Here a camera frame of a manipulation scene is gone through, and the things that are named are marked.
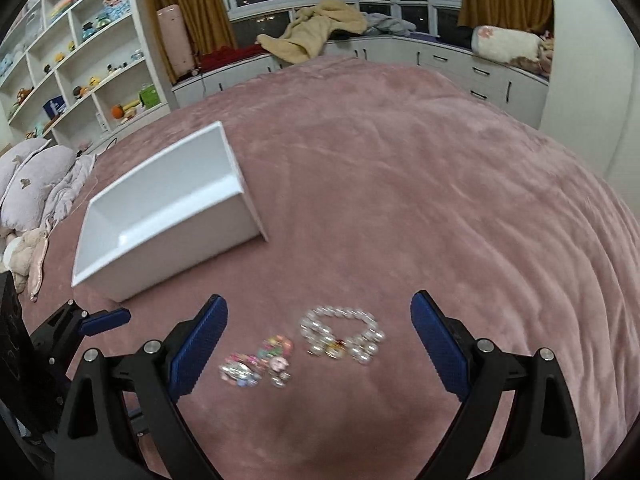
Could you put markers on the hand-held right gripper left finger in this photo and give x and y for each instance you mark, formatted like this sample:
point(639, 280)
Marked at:
point(196, 347)

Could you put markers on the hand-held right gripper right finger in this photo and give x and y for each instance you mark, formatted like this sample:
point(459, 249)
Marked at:
point(441, 347)

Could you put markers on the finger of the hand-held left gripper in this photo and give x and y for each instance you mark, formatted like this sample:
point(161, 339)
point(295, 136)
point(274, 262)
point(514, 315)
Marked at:
point(106, 321)

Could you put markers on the white box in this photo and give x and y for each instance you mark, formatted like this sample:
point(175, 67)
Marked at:
point(165, 220)

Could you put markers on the beige plush toy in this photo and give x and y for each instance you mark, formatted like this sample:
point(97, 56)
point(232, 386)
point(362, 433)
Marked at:
point(25, 255)

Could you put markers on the lavender quilt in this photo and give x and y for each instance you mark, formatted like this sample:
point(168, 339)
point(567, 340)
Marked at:
point(67, 185)

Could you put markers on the lavender pillow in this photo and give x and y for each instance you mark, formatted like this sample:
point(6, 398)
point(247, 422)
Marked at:
point(30, 190)
point(22, 165)

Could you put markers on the pink plush bed blanket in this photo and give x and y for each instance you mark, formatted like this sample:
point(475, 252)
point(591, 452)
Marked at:
point(400, 185)

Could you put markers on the orange toy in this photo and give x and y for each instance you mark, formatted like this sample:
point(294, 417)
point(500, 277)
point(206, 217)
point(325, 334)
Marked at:
point(117, 111)

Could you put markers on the blue box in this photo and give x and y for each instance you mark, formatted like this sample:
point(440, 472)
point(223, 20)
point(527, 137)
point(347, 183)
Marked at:
point(55, 108)

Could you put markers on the green box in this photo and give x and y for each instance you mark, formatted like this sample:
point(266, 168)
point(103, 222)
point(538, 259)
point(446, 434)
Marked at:
point(149, 96)

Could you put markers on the white window seat cabinet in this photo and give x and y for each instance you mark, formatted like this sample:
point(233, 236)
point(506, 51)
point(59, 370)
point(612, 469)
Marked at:
point(450, 65)

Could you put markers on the pink tower appliance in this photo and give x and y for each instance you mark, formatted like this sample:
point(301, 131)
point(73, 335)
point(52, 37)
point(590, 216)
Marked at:
point(176, 40)

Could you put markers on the red cloth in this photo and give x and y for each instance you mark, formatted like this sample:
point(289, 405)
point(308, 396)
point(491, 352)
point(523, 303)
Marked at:
point(232, 55)

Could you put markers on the white floral cushion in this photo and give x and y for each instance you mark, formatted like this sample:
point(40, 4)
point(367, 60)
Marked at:
point(505, 45)

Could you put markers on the grey clothes pile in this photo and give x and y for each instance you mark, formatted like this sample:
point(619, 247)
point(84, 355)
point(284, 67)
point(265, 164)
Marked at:
point(390, 24)

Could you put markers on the yellow fleece blanket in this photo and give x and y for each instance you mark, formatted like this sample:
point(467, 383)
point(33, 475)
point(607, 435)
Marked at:
point(320, 25)

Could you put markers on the white wall shelf unit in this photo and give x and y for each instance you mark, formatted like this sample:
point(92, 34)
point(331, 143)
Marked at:
point(65, 45)

